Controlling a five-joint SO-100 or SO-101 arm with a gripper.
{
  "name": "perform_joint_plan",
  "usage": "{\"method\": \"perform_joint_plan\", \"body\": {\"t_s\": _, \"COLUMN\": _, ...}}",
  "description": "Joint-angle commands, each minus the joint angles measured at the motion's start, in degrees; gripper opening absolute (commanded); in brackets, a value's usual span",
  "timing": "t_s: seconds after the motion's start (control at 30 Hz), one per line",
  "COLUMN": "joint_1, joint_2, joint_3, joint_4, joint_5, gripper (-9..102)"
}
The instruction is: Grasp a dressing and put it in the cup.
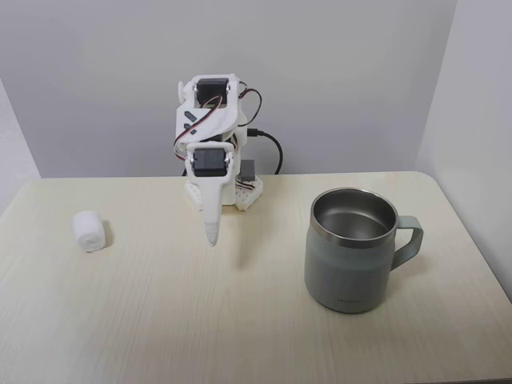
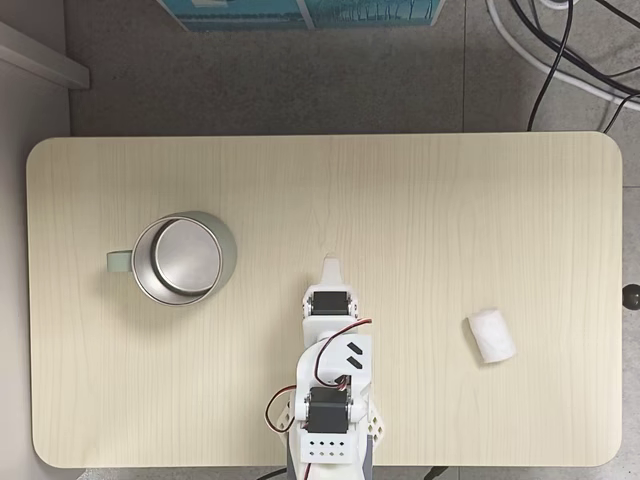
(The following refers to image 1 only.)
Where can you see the dark grey block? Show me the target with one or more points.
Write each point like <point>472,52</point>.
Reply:
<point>248,170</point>

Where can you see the white gauze dressing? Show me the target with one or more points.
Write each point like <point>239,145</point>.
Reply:
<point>90,232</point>

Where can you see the grey-green steel mug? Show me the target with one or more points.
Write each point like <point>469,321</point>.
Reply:
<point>348,264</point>

